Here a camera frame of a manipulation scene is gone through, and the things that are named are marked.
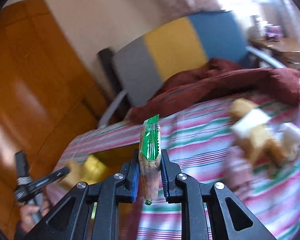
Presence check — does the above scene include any yellow sponge block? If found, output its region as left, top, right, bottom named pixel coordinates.
left=228, top=98, right=259, bottom=120
left=235, top=125, right=288, bottom=166

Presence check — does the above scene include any white soap bar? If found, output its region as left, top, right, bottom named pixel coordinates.
left=279, top=122, right=300, bottom=161

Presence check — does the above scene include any white rectangular carton box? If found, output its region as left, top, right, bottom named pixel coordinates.
left=230, top=108, right=271, bottom=139

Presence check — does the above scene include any green cracker pack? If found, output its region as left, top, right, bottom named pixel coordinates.
left=139, top=115, right=161, bottom=205

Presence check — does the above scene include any left hand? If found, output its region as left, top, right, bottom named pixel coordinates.
left=20, top=195, right=50, bottom=233

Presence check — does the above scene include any striped pink green tablecloth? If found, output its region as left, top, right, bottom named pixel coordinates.
left=57, top=95, right=300, bottom=239

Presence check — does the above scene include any dark red puffer jacket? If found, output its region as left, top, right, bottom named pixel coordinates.
left=127, top=57, right=300, bottom=124

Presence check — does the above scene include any grey yellow blue chair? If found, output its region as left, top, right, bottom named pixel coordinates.
left=97, top=11, right=284, bottom=127

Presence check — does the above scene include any wooden side desk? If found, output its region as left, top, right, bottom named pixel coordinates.
left=249, top=38, right=300, bottom=71

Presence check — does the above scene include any purple box on desk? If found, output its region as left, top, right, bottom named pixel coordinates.
left=265, top=24, right=283, bottom=41

